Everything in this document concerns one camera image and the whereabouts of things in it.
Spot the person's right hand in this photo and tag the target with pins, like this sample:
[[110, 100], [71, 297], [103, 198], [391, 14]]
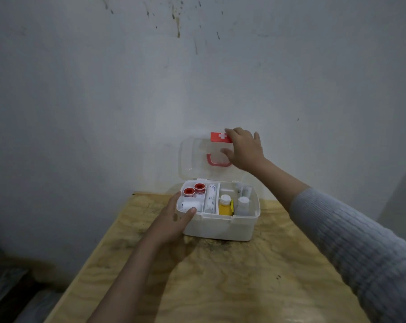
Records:
[[246, 151]]

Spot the person's left hand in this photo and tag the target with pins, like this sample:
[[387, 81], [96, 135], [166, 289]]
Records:
[[166, 228]]

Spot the person's right thumb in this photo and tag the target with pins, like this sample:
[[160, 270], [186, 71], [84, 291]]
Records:
[[227, 153]]

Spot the person's right little finger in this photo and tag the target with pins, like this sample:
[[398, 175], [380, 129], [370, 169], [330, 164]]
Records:
[[257, 139]]

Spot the person's left thumb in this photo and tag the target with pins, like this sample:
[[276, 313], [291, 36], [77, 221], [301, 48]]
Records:
[[189, 215]]

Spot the clear box lid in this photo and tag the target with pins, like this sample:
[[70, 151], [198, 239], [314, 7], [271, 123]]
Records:
[[196, 154]]

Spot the white first aid box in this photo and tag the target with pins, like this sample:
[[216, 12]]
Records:
[[223, 228]]

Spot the person's right forearm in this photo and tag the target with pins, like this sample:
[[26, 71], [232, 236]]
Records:
[[340, 238]]

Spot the person's left forearm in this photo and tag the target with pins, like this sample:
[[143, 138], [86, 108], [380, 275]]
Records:
[[132, 282]]

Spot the short white gauze roll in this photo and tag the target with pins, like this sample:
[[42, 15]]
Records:
[[186, 205]]

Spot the red lid latch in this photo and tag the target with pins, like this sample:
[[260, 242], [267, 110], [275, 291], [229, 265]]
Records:
[[219, 137]]

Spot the red tape roll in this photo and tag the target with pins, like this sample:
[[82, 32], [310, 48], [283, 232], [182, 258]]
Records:
[[189, 192], [199, 187]]

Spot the long white bandage roll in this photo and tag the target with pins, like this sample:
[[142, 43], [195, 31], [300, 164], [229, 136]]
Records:
[[210, 198]]

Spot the yellow bottle with white cap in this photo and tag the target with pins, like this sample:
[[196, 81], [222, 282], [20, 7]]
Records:
[[225, 207]]

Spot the small wrapped bandage roll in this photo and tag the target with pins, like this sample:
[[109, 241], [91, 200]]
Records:
[[245, 191]]

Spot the clear bottle with white cap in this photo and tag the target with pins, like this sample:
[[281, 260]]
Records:
[[243, 205]]

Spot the grey bundle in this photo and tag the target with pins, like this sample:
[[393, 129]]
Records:
[[4, 285], [38, 307]]

